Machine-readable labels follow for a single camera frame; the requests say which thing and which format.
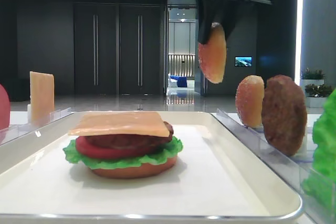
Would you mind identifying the sesame top bun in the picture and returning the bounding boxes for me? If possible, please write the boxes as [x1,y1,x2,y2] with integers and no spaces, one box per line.
[198,23,227,84]

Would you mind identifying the sesame bun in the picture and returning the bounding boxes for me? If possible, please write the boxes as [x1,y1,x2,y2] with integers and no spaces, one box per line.
[198,23,227,84]
[235,75,265,128]

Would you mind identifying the brown meat patty in rack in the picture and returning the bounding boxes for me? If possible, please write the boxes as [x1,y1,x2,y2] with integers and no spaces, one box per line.
[261,74,307,156]

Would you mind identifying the cheese slice on burger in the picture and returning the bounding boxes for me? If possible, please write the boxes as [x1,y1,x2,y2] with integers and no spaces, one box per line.
[68,111,170,137]

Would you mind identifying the brown meat patty on burger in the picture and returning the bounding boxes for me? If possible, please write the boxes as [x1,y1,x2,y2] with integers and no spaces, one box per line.
[85,121,174,149]

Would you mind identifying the red tomato slice on burger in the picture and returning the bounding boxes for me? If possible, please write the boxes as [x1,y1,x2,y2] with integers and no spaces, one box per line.
[75,136,159,159]

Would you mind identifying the upright cheese slice in rack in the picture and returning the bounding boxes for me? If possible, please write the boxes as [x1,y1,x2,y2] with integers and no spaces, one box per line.
[29,71,55,123]

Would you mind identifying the green lettuce leaf in rack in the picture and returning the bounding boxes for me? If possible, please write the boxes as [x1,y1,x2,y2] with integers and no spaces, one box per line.
[302,91,335,210]

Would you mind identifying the green lettuce leaf on burger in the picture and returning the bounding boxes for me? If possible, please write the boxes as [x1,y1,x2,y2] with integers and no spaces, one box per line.
[62,136,183,169]

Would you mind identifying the red tomato slice in rack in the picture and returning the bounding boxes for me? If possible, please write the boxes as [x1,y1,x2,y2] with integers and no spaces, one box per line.
[0,85,11,130]

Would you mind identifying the blue sofa in hallway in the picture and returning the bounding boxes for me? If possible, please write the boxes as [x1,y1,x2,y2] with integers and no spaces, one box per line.
[170,75,187,88]

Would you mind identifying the dark double door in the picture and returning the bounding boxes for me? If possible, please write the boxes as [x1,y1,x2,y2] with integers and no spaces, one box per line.
[74,4,163,95]

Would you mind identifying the potted plants in white planter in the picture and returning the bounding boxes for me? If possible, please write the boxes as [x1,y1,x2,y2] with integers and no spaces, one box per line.
[300,68,334,108]

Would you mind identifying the white rectangular serving tray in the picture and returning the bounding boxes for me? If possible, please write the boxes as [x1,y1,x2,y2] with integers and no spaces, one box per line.
[1,112,303,223]

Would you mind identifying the bottom burger bun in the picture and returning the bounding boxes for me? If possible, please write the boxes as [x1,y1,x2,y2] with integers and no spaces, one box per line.
[91,156,178,179]

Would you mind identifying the clear acrylic rack right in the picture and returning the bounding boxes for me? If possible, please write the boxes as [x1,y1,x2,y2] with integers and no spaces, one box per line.
[215,109,335,223]

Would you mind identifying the clear acrylic rack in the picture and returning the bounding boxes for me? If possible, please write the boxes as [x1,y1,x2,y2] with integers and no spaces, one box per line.
[1,108,71,145]
[215,109,335,223]

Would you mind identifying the clear acrylic rack left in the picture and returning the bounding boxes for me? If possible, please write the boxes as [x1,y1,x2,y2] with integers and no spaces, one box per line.
[1,108,71,145]

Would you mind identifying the wall mounted screen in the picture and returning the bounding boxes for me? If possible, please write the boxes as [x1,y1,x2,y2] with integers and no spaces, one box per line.
[235,57,253,67]

